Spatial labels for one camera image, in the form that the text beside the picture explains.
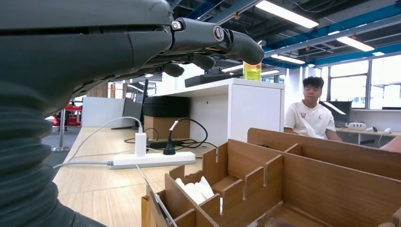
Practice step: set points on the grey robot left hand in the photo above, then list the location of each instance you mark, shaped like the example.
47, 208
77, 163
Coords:
78, 53

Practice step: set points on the person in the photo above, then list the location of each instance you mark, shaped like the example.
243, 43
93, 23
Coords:
308, 119

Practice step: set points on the thin glossy card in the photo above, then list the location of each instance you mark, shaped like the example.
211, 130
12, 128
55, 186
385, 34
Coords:
156, 197

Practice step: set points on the white card stack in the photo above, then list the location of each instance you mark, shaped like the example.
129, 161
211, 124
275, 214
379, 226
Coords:
194, 189

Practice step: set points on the white controller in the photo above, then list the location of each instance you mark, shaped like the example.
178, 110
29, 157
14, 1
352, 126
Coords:
371, 129
387, 130

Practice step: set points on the light wood desk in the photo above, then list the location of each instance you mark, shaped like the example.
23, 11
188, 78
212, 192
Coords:
369, 133

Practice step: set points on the white headset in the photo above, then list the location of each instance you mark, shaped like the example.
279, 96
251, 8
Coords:
356, 126

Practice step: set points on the red machine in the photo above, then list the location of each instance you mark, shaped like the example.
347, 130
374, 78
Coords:
70, 114

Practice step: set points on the white partition panel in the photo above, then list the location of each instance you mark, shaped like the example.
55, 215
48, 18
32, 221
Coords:
100, 111

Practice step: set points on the black desk monitor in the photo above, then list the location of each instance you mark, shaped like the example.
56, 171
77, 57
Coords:
340, 111

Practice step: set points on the black monitor with stand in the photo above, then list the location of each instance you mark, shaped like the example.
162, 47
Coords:
134, 108

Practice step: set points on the black bag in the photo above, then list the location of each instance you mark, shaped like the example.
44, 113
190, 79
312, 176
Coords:
166, 106

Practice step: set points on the ceiling strip light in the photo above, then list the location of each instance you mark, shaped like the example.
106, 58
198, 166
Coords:
286, 14
355, 44
287, 59

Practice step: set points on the white charger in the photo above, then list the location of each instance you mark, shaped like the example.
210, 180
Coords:
140, 144

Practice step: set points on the brown cardboard box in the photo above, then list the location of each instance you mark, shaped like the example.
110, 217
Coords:
163, 127

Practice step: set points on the cardboard divided organizer box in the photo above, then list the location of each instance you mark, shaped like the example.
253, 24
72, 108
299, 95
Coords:
282, 188

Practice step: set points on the white power strip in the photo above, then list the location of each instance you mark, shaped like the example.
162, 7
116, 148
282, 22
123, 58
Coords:
153, 159

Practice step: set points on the black plug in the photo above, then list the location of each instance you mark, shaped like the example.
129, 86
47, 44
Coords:
169, 147

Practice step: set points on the flat black device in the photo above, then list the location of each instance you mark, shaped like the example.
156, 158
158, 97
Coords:
206, 78

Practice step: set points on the white shelf riser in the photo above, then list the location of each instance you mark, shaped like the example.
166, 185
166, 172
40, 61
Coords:
253, 109

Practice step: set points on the yellow green drink carton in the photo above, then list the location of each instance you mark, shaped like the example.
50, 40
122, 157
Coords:
252, 73

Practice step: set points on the chrome stanchion post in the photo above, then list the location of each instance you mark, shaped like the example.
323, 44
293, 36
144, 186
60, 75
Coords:
61, 131

